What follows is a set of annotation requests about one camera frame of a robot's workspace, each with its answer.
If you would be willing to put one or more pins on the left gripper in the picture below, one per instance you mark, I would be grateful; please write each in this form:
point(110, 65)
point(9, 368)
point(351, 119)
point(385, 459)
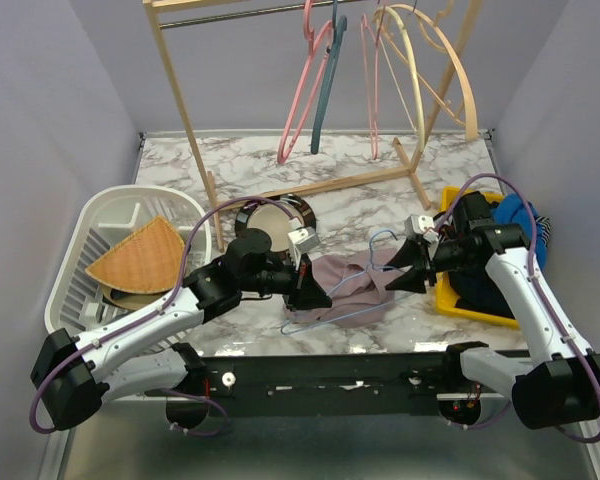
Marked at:
point(309, 294)

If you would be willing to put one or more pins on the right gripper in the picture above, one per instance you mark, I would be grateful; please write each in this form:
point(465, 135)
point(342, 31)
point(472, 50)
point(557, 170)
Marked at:
point(411, 253)

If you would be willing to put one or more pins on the mauve tank top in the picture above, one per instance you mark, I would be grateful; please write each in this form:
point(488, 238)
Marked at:
point(350, 290)

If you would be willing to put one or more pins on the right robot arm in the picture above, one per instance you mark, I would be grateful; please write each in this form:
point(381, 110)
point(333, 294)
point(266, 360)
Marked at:
point(561, 383)

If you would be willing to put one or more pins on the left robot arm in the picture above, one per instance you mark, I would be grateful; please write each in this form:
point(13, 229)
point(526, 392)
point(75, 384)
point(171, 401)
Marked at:
point(75, 375)

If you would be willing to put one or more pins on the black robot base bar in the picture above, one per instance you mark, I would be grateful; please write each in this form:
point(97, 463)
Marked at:
point(316, 386)

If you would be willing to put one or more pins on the thin pink hanger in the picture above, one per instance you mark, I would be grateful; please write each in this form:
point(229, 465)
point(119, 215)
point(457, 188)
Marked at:
point(370, 46)

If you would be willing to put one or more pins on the wooden curved hanger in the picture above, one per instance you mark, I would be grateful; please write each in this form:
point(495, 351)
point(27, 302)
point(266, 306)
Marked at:
point(466, 115)

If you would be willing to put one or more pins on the teal plastic hanger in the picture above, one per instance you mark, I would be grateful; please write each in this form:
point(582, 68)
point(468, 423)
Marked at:
point(340, 25)

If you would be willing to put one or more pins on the pink plastic hanger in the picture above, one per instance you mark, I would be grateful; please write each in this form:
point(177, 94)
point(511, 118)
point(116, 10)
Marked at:
point(318, 42)

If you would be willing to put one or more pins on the cream plastic hanger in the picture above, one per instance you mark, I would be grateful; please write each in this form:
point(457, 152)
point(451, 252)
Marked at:
point(382, 17)

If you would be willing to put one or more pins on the yellow plastic bin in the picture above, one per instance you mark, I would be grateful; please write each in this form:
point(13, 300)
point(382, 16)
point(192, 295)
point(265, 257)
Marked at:
point(445, 297)

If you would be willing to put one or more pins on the dark navy garment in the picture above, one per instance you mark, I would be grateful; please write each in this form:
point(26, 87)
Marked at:
point(479, 293)

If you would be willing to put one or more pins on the dark rimmed ceramic plate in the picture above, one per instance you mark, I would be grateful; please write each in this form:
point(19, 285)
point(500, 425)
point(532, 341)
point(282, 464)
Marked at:
point(273, 221)

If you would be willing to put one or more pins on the blue garment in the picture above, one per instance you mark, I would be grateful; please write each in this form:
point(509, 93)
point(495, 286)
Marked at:
point(511, 210)

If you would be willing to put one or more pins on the striped black white garment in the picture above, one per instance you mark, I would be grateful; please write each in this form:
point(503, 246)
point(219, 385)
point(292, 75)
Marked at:
point(543, 224)

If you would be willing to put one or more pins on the woven wicker fan tray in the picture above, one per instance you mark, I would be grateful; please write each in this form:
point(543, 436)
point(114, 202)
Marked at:
point(146, 262)

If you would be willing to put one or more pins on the white plastic dish rack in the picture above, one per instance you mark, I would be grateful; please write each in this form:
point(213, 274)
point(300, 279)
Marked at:
point(76, 302)

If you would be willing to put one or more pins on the wooden clothes rack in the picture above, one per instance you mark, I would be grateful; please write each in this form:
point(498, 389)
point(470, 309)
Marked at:
point(409, 161)

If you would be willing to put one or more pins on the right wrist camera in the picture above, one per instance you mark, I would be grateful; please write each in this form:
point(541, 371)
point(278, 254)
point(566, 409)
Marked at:
point(420, 226)

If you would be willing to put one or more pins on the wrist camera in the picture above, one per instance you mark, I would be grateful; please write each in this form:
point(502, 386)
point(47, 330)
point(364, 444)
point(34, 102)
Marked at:
point(302, 241)
point(420, 226)

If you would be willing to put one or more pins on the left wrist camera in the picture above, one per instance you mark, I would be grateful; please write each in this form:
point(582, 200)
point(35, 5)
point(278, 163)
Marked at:
point(302, 241)

